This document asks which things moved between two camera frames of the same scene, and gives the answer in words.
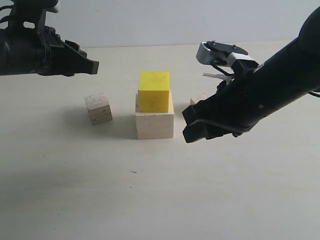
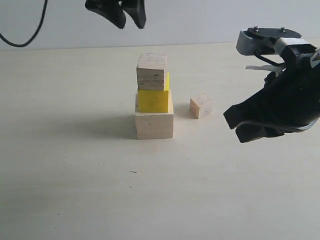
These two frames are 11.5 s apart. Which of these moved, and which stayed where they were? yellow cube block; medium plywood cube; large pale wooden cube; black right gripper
Moved: medium plywood cube; black right gripper
Stayed: yellow cube block; large pale wooden cube
